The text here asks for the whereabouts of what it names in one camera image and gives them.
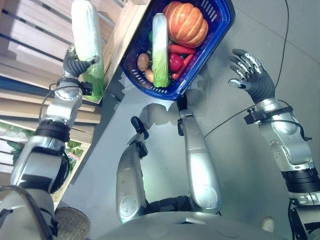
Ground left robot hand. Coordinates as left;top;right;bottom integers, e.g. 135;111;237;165
62;42;100;79

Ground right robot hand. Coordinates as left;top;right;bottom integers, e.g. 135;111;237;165
228;48;276;104

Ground white green napa cabbage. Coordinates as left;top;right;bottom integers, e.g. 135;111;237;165
151;13;171;88
70;0;105;102

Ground blue plastic shopping basket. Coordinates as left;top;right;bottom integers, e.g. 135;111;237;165
119;0;236;101

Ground green leafy vegetables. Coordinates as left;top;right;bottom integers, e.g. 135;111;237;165
0;121;85;176

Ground wooden slatted shelf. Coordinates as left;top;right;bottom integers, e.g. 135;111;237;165
0;0;152;208

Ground brown potato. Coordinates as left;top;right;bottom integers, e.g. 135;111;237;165
137;52;150;72
144;68;155;84

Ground orange carrot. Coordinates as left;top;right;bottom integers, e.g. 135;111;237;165
170;53;195;80
167;43;197;55

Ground red bell pepper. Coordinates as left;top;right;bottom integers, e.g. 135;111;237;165
168;53;185;72

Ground orange pumpkin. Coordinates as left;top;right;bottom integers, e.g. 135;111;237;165
162;1;209;49

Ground right silver robot leg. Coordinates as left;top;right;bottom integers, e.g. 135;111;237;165
176;94;223;215

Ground silver robot leg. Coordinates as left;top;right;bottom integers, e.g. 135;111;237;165
115;116;150;225
176;94;223;215

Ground left silver robot leg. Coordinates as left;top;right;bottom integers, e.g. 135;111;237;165
115;116;150;225

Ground silver robot torso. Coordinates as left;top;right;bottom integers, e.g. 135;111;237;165
0;184;320;240

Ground black floor cable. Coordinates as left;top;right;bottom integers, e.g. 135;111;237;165
203;0;291;139

